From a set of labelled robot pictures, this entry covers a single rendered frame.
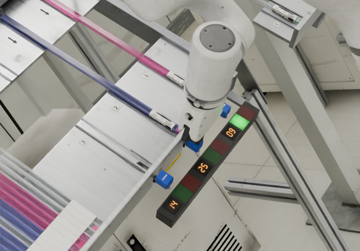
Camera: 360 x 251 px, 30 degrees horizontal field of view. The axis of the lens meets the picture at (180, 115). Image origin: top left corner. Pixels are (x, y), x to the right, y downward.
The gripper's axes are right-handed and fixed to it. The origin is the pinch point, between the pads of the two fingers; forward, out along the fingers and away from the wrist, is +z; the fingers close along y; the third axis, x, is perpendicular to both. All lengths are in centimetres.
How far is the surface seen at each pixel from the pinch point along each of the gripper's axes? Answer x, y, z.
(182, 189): -4.1, -9.9, 4.6
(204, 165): -4.7, -2.7, 4.6
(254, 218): -13, 36, 88
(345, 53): -8, 96, 62
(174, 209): -5.5, -14.7, 4.6
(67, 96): 109, 77, 175
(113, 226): 2.1, -24.8, 4.8
